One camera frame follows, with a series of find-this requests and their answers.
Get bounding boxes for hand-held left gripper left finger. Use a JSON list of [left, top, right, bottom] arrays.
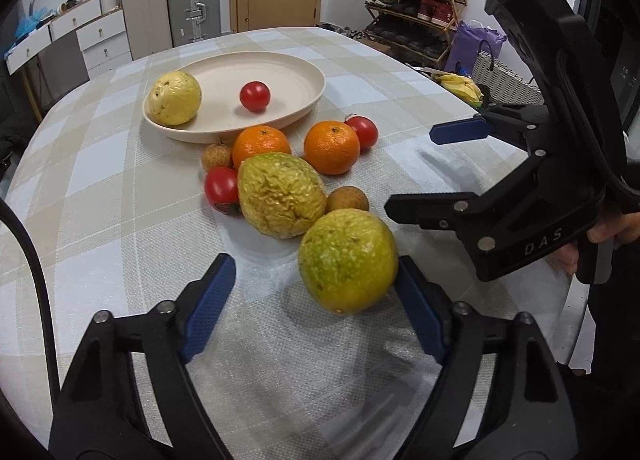
[[48, 253, 237, 460]]

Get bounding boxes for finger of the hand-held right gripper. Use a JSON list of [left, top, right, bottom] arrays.
[[384, 191, 501, 251], [431, 105, 553, 156]]

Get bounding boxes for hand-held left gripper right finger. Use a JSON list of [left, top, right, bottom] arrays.
[[395, 255, 576, 460]]

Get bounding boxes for brown longan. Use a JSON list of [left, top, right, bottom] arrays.
[[201, 139, 234, 173], [325, 186, 370, 215]]

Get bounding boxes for yellow green guava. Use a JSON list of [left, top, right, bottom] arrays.
[[298, 209, 399, 315]]

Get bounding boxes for red tomato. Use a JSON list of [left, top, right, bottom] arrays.
[[344, 114, 379, 151], [239, 81, 272, 114], [204, 167, 242, 215]]

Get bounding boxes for orange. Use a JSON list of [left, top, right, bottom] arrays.
[[232, 125, 292, 171], [304, 120, 361, 176]]

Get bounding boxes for wrinkled yellow guava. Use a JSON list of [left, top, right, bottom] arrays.
[[237, 152, 327, 240]]

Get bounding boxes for beige round plate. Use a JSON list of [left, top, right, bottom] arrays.
[[142, 51, 327, 144]]

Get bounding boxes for person's right forearm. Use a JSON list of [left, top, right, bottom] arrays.
[[587, 240, 640, 376]]

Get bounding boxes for person's right hand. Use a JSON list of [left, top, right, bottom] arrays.
[[547, 211, 640, 276]]

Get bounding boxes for white wicker basket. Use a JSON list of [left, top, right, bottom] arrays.
[[471, 51, 546, 106]]

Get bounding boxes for purple bag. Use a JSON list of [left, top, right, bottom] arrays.
[[445, 20, 507, 76]]

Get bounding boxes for wooden shoe rack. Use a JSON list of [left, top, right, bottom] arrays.
[[364, 0, 471, 68]]

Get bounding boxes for checkered tablecloth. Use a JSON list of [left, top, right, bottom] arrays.
[[0, 26, 591, 460]]

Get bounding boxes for loose sneakers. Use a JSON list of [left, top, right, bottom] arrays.
[[320, 22, 368, 41]]

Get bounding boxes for smooth yellow guava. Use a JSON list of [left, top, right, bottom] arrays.
[[146, 71, 202, 127]]

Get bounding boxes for black jacket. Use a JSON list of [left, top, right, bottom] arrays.
[[0, 117, 23, 178]]

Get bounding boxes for wooden stick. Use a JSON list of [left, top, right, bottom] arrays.
[[22, 65, 43, 121]]

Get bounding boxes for white drawer desk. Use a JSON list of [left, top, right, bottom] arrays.
[[5, 0, 133, 78]]

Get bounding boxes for silver suitcase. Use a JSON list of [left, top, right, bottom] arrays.
[[166, 0, 223, 47]]

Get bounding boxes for beige suitcase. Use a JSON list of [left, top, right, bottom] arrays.
[[120, 0, 173, 61]]

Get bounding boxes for blue plastic bag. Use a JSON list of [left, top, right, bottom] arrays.
[[14, 8, 51, 41]]

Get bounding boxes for black cable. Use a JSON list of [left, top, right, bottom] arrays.
[[0, 197, 62, 391]]

